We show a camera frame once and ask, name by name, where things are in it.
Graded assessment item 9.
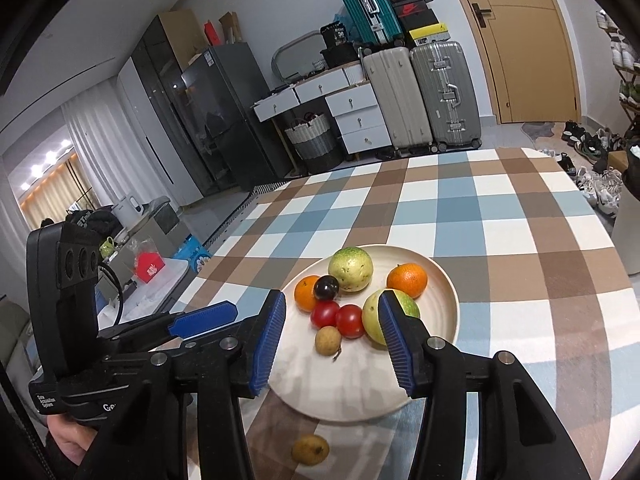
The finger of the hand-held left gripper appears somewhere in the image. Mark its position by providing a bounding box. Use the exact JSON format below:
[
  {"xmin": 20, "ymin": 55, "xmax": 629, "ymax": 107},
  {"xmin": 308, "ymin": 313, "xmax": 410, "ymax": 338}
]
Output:
[
  {"xmin": 97, "ymin": 311, "xmax": 182, "ymax": 356},
  {"xmin": 167, "ymin": 301, "xmax": 238, "ymax": 340}
]

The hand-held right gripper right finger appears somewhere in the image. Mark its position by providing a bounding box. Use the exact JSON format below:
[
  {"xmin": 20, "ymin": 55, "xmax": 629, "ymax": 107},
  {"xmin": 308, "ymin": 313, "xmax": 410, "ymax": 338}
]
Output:
[{"xmin": 377, "ymin": 290, "xmax": 593, "ymax": 480}]

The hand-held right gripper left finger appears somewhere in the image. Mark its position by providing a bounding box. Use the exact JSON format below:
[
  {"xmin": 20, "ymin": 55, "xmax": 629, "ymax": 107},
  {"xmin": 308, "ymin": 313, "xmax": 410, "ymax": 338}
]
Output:
[{"xmin": 75, "ymin": 289, "xmax": 287, "ymax": 480}]

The red tomato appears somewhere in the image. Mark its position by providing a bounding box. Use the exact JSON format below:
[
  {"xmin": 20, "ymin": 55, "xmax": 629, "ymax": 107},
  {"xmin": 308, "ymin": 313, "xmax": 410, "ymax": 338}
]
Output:
[
  {"xmin": 310, "ymin": 301, "xmax": 341, "ymax": 330},
  {"xmin": 335, "ymin": 304, "xmax": 365, "ymax": 339}
]

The small orange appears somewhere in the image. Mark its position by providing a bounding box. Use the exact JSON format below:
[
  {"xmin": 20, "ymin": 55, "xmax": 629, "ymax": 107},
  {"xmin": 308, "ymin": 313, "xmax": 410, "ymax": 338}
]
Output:
[{"xmin": 294, "ymin": 275, "xmax": 323, "ymax": 312}]

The brown longan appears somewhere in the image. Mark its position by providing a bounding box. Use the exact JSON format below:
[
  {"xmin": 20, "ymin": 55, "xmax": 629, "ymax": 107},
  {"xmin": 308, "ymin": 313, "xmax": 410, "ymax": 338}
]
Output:
[
  {"xmin": 292, "ymin": 435, "xmax": 331, "ymax": 467},
  {"xmin": 314, "ymin": 326, "xmax": 344, "ymax": 358}
]

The cream round plate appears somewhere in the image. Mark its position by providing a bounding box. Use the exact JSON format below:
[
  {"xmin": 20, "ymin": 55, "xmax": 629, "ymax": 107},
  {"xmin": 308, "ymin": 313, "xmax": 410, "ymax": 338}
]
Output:
[{"xmin": 267, "ymin": 244, "xmax": 460, "ymax": 423}]

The large orange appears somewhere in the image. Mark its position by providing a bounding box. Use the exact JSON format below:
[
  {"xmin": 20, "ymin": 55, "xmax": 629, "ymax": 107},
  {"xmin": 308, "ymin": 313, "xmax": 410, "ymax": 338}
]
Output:
[{"xmin": 387, "ymin": 263, "xmax": 429, "ymax": 298}]

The dark purple plum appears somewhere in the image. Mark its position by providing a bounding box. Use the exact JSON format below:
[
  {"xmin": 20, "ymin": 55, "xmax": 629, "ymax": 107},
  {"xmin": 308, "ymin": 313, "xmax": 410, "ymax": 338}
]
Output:
[{"xmin": 313, "ymin": 276, "xmax": 340, "ymax": 302}]

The person's left hand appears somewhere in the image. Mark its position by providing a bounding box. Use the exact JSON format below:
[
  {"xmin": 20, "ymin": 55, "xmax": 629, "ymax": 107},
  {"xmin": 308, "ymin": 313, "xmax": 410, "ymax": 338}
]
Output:
[{"xmin": 47, "ymin": 414, "xmax": 102, "ymax": 466}]

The green yellow guava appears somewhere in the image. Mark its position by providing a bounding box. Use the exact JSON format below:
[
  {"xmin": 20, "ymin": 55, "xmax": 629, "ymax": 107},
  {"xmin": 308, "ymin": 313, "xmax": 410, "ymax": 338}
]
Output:
[{"xmin": 362, "ymin": 288, "xmax": 421, "ymax": 347}]

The blue printed box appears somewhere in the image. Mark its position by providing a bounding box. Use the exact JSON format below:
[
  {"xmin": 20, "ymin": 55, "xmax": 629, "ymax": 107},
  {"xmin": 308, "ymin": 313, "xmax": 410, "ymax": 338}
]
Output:
[{"xmin": 172, "ymin": 235, "xmax": 213, "ymax": 275}]

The black jacket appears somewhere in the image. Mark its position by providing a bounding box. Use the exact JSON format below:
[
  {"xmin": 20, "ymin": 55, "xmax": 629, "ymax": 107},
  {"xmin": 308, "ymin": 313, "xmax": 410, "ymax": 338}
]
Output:
[{"xmin": 65, "ymin": 210, "xmax": 123, "ymax": 246}]

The grey box appliance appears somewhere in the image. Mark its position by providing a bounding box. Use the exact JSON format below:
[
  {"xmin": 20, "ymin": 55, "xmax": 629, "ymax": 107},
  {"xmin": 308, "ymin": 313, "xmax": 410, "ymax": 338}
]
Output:
[{"xmin": 150, "ymin": 196, "xmax": 181, "ymax": 236}]

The white electric kettle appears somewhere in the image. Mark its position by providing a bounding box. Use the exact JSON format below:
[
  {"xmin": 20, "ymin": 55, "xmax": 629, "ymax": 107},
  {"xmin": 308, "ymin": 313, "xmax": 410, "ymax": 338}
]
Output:
[{"xmin": 116, "ymin": 195, "xmax": 146, "ymax": 226}]

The golden curtain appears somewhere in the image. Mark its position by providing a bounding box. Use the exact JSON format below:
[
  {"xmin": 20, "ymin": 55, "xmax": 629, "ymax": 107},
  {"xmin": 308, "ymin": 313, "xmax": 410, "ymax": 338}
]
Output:
[{"xmin": 19, "ymin": 155, "xmax": 93, "ymax": 226}]

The checked tablecloth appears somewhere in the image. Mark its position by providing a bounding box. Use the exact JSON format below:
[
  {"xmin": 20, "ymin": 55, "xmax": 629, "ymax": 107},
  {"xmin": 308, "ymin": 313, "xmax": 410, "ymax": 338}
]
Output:
[{"xmin": 177, "ymin": 147, "xmax": 640, "ymax": 480}]

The white sheer curtain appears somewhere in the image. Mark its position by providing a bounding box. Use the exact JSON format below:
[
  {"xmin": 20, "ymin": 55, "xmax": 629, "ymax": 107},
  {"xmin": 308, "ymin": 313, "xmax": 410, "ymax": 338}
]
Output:
[{"xmin": 62, "ymin": 95, "xmax": 151, "ymax": 216}]

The woven laundry basket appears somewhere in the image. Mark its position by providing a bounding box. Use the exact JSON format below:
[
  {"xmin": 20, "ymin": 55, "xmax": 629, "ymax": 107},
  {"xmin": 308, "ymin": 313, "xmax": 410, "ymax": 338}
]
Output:
[{"xmin": 285, "ymin": 112, "xmax": 343, "ymax": 173}]

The dark grey refrigerator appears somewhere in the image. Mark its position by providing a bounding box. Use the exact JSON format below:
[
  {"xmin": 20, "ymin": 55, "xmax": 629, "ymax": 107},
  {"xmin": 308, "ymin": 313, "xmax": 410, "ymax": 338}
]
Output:
[{"xmin": 180, "ymin": 42, "xmax": 293, "ymax": 191}]

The black glass cabinet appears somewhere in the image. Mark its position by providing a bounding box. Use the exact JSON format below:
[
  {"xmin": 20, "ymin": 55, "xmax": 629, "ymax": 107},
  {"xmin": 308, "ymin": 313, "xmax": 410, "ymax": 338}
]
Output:
[{"xmin": 132, "ymin": 15, "xmax": 221, "ymax": 198}]

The white drawer desk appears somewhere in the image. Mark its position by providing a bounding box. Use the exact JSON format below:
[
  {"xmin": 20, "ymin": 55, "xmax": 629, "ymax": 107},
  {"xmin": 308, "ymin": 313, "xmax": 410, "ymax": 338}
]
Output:
[{"xmin": 252, "ymin": 66, "xmax": 393, "ymax": 161}]

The beige suitcase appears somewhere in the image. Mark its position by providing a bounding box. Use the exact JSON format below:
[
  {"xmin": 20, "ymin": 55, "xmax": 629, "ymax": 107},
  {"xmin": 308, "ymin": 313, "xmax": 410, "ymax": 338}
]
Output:
[{"xmin": 361, "ymin": 46, "xmax": 435, "ymax": 156}]

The silver suitcase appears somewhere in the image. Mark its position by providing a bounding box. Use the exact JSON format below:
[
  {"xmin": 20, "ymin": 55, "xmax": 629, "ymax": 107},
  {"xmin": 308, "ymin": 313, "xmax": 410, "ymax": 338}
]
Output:
[{"xmin": 410, "ymin": 40, "xmax": 483, "ymax": 153}]

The white trash bin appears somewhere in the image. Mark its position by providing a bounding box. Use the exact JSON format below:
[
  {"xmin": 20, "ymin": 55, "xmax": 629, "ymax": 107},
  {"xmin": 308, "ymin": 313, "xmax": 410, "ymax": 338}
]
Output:
[{"xmin": 611, "ymin": 200, "xmax": 640, "ymax": 276}]

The grey doormat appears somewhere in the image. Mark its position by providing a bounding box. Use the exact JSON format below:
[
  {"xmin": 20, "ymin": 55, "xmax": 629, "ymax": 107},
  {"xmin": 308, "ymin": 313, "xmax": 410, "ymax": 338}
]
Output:
[{"xmin": 520, "ymin": 121, "xmax": 556, "ymax": 142}]

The pile of shoes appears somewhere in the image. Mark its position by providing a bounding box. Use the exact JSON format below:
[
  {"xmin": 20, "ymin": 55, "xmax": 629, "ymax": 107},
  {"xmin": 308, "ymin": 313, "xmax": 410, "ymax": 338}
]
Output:
[{"xmin": 550, "ymin": 120, "xmax": 626, "ymax": 216}]

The oval framed mirror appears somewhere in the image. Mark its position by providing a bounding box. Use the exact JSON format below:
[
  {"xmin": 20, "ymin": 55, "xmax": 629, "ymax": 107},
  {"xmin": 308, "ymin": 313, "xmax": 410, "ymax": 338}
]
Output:
[{"xmin": 271, "ymin": 30, "xmax": 326, "ymax": 81}]

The large cardboard box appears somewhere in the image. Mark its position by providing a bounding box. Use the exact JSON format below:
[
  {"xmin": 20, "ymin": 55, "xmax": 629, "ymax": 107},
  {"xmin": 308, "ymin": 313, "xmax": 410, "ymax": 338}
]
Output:
[{"xmin": 160, "ymin": 9, "xmax": 208, "ymax": 63}]

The brown cardboard piece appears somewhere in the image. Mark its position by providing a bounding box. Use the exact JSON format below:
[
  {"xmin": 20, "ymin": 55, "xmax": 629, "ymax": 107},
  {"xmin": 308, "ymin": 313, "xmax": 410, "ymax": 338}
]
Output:
[{"xmin": 218, "ymin": 11, "xmax": 243, "ymax": 43}]

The black trash bag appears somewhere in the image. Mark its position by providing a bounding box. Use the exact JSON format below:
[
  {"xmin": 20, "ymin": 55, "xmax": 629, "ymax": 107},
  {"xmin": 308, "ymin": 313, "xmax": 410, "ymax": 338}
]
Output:
[{"xmin": 620, "ymin": 142, "xmax": 640, "ymax": 201}]

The yellow black shoe box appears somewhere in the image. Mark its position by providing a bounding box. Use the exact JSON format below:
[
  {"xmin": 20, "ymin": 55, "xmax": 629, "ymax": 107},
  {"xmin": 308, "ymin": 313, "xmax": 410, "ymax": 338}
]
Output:
[{"xmin": 407, "ymin": 22, "xmax": 451, "ymax": 50}]

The wooden door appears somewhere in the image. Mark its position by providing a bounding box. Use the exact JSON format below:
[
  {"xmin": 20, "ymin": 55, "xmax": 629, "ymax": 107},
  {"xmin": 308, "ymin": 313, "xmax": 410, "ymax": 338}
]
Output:
[{"xmin": 440, "ymin": 0, "xmax": 582, "ymax": 125}]

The red black shoe box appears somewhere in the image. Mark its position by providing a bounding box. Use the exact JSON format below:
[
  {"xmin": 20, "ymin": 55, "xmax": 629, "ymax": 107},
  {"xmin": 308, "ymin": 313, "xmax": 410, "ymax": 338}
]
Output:
[{"xmin": 391, "ymin": 0, "xmax": 440, "ymax": 32}]

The teal suitcase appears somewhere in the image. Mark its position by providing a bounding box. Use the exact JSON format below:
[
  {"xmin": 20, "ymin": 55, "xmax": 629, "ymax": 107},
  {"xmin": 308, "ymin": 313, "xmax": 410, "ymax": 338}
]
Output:
[{"xmin": 333, "ymin": 0, "xmax": 405, "ymax": 47}]

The shoe rack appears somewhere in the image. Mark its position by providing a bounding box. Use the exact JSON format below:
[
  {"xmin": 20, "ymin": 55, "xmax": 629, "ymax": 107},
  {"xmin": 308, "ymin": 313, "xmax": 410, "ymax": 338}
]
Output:
[{"xmin": 595, "ymin": 7, "xmax": 640, "ymax": 146}]

